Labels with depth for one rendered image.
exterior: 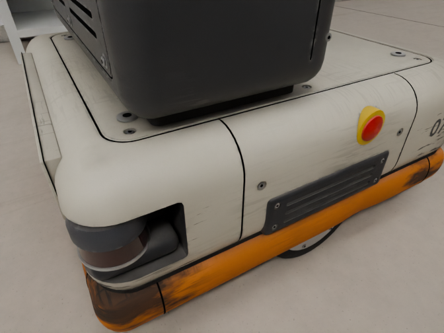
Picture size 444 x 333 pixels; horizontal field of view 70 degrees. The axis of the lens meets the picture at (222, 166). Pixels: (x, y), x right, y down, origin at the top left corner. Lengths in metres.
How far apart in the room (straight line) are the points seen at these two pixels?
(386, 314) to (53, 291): 0.50
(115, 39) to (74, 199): 0.14
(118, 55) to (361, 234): 0.52
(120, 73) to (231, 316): 0.37
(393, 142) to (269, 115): 0.23
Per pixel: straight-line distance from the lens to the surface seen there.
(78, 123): 0.38
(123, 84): 0.30
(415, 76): 0.57
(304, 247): 0.55
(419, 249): 0.67
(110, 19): 0.29
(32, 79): 0.58
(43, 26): 1.67
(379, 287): 0.59
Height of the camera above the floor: 0.44
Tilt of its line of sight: 36 degrees down
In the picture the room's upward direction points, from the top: straight up
